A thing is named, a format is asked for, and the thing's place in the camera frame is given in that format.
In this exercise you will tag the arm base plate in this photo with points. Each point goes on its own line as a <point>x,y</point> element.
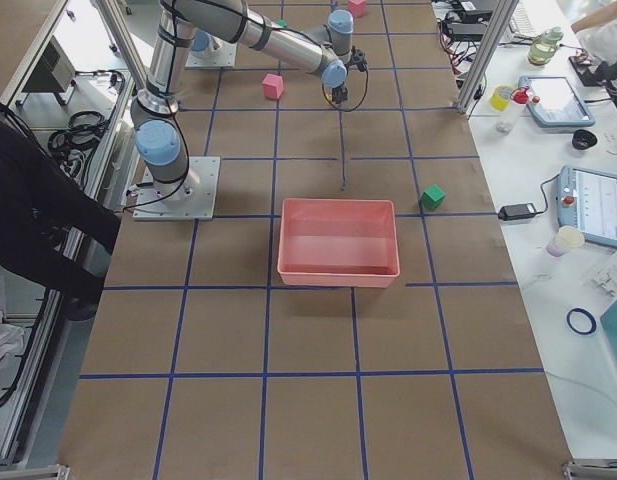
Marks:
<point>195,199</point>
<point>222,58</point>

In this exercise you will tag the teach pendant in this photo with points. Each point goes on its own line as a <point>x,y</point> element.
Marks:
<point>587,200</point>
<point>559,104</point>

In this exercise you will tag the pink plastic bin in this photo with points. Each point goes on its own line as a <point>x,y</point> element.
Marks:
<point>338,243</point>

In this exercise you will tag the white paper cup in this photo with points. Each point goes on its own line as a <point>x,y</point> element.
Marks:
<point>566,239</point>

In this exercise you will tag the green glass bottle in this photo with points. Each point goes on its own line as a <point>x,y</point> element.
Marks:
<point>544,46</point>

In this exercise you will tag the pink foam cube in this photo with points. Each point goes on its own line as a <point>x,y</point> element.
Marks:
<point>273,86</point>
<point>357,7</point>

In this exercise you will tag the black power adapter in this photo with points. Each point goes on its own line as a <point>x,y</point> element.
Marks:
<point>514,212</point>

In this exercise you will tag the green foam cube right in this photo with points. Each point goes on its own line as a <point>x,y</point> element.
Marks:
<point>432,197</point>

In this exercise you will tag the person in black clothes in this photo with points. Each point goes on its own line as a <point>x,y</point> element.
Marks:
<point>33,193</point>

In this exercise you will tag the teach pendant near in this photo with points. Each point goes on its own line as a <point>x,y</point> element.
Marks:
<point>587,200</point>

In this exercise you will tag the clear squeeze bottle red cap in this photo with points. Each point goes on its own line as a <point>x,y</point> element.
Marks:
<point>514,109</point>

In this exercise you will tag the teach pendant far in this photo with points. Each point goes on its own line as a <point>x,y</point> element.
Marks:
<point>559,104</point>

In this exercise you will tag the black round cap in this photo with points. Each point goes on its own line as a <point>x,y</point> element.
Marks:
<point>583,139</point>

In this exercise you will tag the yellow tape roll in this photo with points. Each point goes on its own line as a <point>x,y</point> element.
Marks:
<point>501,97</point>

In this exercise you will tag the aluminium frame post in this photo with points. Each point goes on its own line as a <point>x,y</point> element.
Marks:
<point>494,31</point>

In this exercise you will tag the pink foam cube far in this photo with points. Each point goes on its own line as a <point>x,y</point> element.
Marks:
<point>357,7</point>

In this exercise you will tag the pink foam cube middle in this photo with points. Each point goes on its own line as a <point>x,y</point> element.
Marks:
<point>273,86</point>

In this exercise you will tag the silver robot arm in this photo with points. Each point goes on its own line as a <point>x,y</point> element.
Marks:
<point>204,44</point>
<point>228,81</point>

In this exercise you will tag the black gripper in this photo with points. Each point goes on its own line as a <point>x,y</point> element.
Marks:
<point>339,92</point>

